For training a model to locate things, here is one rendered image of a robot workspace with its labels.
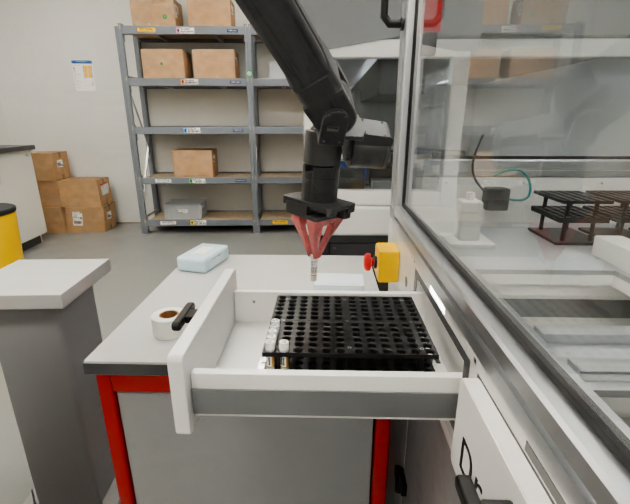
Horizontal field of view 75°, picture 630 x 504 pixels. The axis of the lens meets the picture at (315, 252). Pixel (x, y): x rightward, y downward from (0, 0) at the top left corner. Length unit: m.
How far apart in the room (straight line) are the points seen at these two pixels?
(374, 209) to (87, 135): 4.32
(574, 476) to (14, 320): 1.27
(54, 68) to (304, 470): 5.00
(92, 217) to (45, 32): 1.92
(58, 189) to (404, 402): 4.79
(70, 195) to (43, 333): 3.80
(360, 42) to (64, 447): 1.48
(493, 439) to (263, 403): 0.26
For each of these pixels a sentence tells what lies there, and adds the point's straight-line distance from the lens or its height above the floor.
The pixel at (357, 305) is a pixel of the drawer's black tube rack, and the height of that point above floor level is 0.90.
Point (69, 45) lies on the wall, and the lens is 5.39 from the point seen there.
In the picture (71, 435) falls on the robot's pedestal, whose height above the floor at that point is 0.29.
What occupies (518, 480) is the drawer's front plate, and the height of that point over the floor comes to 0.93.
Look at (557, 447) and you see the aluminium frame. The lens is 0.36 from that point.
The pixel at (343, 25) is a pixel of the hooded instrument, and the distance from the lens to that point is 1.36.
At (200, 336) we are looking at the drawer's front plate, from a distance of 0.56.
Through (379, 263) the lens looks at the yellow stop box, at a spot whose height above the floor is 0.88.
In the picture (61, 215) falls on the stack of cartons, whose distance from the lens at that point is 5.15.
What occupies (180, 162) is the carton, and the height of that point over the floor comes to 0.74.
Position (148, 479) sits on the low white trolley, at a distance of 1.04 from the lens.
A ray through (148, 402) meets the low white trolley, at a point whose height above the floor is 0.66.
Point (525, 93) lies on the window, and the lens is 0.43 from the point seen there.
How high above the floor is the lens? 1.18
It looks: 18 degrees down
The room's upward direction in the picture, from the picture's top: straight up
